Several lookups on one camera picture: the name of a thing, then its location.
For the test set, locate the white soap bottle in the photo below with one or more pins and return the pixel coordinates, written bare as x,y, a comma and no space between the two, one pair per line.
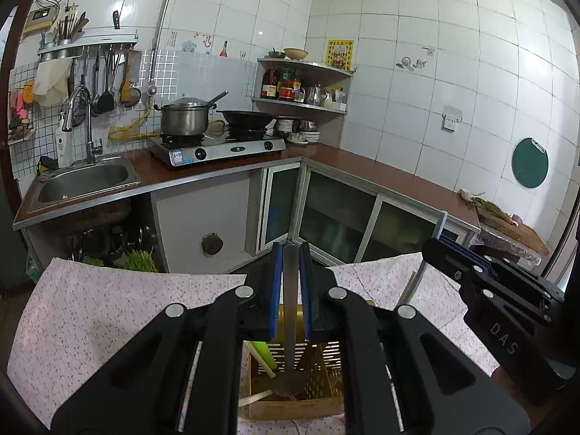
64,145

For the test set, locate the white hanging cloth bag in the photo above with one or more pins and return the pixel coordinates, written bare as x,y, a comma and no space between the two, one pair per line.
50,84

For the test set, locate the yellow wall poster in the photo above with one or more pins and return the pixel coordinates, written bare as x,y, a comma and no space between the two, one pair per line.
340,54

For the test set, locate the wall mounted knife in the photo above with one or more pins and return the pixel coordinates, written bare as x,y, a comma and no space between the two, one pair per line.
116,20

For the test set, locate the green plastic utensil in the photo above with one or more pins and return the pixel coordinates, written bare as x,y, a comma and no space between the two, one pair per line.
260,355

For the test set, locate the black spatula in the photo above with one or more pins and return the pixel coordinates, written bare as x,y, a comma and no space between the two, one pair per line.
106,102

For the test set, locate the red sauce jar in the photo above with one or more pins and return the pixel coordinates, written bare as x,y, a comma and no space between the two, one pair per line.
287,90

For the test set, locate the green vegetables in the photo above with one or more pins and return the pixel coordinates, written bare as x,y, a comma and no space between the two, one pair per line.
140,263

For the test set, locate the yellow plastic utensil basket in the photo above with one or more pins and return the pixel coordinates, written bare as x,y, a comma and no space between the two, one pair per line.
317,371

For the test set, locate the wooden bowl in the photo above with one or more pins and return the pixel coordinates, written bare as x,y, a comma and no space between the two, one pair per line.
296,53

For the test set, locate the steel sink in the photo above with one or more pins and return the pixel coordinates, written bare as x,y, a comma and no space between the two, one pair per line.
81,181

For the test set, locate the steel kettle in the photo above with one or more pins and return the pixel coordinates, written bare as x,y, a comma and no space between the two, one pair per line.
313,96

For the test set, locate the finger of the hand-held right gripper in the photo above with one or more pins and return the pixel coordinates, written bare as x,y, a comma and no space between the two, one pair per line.
446,258
471,253

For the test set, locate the metal wall utensil rack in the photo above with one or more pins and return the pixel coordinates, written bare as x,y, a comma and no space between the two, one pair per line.
90,38

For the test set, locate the steel gas stove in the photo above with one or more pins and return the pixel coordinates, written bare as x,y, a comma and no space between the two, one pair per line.
217,152

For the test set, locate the black wok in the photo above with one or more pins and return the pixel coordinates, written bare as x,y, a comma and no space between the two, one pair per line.
247,118

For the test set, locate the wooden cutting board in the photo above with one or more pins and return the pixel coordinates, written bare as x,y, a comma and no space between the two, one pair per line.
516,235

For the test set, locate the pink floral tablecloth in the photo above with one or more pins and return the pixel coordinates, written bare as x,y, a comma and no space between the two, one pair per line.
113,308

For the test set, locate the steel cooking pot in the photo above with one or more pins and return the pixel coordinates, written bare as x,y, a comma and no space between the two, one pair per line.
183,120

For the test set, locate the green round cutting board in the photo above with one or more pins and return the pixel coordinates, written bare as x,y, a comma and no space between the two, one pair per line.
530,163

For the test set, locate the wall mounted display device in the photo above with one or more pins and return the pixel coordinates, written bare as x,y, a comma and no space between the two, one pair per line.
40,19

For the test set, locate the steel faucet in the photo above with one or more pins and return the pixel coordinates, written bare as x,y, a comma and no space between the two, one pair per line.
88,136

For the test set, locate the brown kitchen counter cabinet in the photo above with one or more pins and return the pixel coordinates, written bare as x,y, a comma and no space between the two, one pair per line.
362,167

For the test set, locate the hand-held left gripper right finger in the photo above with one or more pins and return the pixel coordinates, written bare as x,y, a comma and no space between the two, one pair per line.
307,290

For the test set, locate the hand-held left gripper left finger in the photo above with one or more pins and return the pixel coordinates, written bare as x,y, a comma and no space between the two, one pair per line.
273,290

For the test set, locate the grey corner shelf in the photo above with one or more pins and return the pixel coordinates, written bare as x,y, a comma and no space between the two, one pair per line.
333,111

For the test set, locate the dark sauce bottle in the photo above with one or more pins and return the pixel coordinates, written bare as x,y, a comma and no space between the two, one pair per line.
269,86

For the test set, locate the white wall socket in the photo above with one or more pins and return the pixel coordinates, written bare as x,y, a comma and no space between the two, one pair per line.
452,120

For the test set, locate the metal spoon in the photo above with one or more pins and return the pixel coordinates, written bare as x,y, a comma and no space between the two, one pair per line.
290,290

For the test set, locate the chopstick holder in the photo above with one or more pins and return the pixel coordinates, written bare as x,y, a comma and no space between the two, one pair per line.
68,31

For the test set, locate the wooden spatula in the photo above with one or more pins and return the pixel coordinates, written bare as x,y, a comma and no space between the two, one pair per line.
125,90

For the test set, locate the stack of bowls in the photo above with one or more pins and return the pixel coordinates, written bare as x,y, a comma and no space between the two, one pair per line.
299,131

